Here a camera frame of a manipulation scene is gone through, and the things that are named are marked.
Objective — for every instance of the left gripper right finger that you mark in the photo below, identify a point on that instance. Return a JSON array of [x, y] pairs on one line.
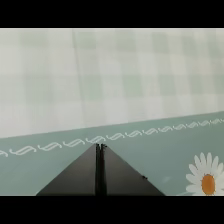
[[128, 178]]

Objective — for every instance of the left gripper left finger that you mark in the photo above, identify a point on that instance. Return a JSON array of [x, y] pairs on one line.
[[75, 176]]

